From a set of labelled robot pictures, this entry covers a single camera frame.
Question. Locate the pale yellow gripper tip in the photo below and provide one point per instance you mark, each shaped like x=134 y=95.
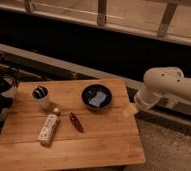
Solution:
x=130 y=110

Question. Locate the red chili pepper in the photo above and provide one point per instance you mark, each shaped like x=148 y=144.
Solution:
x=74 y=120

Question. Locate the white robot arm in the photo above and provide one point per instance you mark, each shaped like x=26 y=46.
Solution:
x=159 y=81

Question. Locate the blue cloth in bowl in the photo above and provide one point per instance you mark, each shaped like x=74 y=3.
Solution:
x=98 y=99

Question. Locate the black bowl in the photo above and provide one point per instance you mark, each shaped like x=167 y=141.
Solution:
x=90 y=91

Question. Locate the wooden table board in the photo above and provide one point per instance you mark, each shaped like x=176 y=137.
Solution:
x=109 y=139

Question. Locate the white cup with dark contents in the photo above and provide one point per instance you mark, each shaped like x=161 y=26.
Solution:
x=41 y=96

